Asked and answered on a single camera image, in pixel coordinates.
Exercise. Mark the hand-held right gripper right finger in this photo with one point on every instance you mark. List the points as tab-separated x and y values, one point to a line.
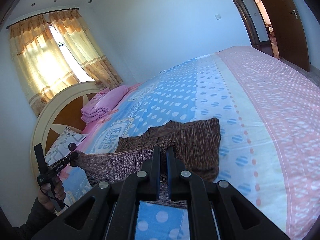
170	172

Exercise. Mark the dark wooden door frame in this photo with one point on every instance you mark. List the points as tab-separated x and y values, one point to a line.
243	12

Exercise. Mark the person's left hand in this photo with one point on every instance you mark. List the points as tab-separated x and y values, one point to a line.
60	187

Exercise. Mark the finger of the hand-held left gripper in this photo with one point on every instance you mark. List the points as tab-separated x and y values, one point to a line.
72	159

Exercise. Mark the white wall switch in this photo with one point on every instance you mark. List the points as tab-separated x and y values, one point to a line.
218	16

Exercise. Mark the dark curtain rod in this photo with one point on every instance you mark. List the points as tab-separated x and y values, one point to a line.
45	13

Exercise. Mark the printed blue pink bed sheet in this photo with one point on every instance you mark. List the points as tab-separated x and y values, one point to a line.
262	130

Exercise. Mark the brown wooden door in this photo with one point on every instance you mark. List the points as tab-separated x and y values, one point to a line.
285	30

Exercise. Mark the brown knit sweater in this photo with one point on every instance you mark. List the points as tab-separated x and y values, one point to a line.
195	142

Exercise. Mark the narrow yellow curtain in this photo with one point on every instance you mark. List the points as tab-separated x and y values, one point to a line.
87	50

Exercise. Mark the window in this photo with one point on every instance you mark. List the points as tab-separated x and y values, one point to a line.
65	47

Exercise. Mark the wide yellow curtain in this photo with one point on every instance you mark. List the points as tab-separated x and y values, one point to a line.
35	65

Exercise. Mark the person's left forearm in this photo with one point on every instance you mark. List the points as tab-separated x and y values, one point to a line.
35	220

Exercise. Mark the folded pink quilt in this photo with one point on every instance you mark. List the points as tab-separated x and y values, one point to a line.
105	102

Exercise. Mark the cream and wood headboard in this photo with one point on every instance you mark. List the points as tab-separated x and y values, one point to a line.
67	97

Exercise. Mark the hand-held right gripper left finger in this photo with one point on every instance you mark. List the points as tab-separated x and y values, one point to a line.
157	172

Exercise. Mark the white grey patterned pillow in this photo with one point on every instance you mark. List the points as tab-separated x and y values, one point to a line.
62	142

